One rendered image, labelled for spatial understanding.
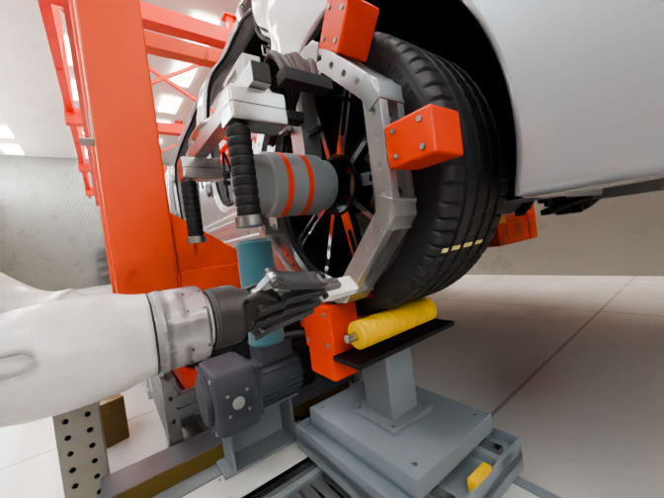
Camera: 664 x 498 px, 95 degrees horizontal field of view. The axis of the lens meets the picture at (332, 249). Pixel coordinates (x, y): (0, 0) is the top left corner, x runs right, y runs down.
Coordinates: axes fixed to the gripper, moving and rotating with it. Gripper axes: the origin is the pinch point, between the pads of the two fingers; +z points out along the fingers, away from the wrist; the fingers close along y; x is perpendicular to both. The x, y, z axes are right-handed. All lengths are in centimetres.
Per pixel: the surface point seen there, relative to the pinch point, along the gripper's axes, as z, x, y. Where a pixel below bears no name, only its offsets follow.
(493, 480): 33, -37, -32
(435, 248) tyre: 18.6, -1.6, 7.2
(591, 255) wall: 375, 12, -68
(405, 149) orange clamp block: 9.1, 7.2, 21.1
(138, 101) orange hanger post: -16, 85, -5
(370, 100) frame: 8.8, 18.3, 24.2
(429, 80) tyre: 18.1, 16.3, 29.8
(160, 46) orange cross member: 32, 324, -40
